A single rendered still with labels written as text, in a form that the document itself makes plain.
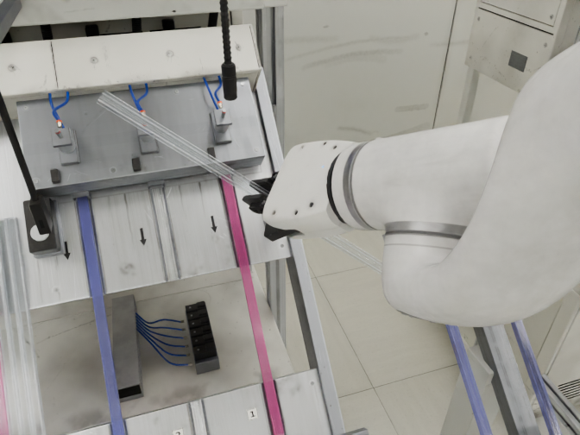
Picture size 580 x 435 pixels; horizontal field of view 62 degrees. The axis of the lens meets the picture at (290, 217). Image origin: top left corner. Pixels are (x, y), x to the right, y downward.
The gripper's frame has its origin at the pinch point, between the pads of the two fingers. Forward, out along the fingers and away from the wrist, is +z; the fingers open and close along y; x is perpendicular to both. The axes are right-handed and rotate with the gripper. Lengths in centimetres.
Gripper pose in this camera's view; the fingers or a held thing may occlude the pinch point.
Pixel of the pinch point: (264, 195)
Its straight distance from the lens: 59.4
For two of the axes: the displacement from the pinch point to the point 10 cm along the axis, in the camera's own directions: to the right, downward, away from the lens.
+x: 6.8, 4.9, 5.5
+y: -3.7, 8.7, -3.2
